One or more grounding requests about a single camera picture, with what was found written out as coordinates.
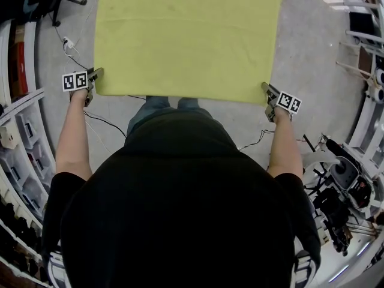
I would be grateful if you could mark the person's right forearm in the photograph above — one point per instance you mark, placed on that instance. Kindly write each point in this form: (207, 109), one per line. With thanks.
(285, 148)

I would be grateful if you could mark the person's black shirt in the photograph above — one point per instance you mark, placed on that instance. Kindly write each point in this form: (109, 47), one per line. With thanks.
(180, 205)

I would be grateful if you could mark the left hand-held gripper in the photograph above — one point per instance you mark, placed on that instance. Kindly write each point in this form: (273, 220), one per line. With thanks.
(75, 81)

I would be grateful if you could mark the white power strip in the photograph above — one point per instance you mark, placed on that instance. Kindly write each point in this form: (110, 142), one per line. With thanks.
(69, 43)

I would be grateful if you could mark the white side table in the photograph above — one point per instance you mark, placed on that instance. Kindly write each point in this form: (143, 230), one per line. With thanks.
(366, 55)

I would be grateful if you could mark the red cardboard box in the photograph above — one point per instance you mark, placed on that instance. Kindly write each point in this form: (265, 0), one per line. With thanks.
(18, 70)

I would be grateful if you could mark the long white shelf rack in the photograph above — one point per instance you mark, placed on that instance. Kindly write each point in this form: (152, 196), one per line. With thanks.
(366, 130)

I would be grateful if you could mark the white shelving unit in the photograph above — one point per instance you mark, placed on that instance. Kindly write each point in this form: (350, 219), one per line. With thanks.
(21, 148)

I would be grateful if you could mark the person's blue jeans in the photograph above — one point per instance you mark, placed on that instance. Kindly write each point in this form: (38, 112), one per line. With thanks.
(150, 106)

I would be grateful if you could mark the green tablecloth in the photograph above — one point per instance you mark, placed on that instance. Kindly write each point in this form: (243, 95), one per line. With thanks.
(186, 40)

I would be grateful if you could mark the person's left forearm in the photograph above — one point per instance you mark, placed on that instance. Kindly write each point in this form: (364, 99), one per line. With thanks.
(73, 139)

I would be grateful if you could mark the grey domed device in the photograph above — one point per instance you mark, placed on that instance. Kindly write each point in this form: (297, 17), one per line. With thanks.
(345, 172)

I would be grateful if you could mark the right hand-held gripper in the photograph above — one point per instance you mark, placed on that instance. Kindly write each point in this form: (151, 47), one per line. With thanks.
(288, 100)

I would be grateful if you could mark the white round device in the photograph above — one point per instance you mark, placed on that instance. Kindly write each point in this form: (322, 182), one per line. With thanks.
(380, 76)
(380, 94)

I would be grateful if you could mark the row of black caps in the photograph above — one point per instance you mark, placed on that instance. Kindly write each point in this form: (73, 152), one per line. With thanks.
(18, 241)

